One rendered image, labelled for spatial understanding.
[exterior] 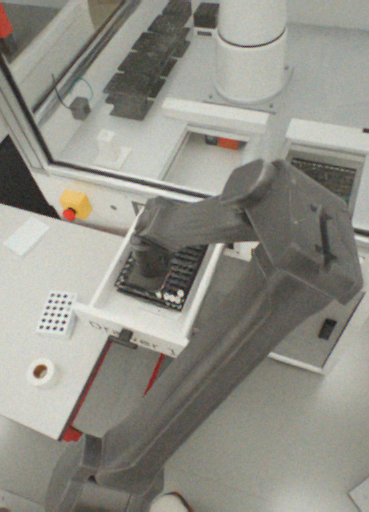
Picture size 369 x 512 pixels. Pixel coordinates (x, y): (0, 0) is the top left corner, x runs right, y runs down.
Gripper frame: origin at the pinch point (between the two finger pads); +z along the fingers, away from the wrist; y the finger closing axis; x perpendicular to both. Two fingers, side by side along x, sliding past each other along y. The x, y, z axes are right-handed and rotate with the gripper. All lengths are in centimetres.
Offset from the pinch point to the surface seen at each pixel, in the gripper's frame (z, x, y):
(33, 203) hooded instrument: 52, -86, -41
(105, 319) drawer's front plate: 2.9, -8.3, 10.7
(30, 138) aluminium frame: -13, -44, -22
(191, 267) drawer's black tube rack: 4.7, 4.3, -10.2
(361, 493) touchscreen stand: 89, 74, 9
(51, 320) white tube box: 17.4, -28.1, 12.0
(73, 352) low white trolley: 19.9, -18.9, 17.0
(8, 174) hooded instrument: 31, -86, -38
